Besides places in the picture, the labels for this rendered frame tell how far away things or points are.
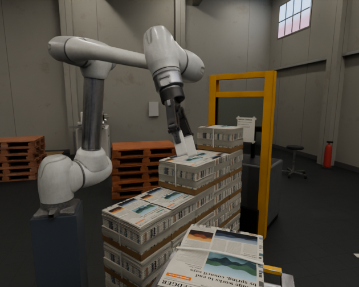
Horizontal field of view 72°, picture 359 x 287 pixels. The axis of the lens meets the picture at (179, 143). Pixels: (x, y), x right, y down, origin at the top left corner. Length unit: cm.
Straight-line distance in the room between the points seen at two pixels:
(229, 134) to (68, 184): 150
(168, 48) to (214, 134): 168
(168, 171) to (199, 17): 715
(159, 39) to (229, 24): 824
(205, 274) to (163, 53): 67
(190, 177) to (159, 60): 125
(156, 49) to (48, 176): 80
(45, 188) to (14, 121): 722
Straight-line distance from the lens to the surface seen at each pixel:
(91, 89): 132
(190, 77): 92
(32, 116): 832
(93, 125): 134
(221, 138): 237
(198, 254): 91
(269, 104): 273
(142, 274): 167
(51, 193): 131
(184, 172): 191
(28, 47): 842
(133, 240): 160
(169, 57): 79
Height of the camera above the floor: 153
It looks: 10 degrees down
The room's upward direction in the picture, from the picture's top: straight up
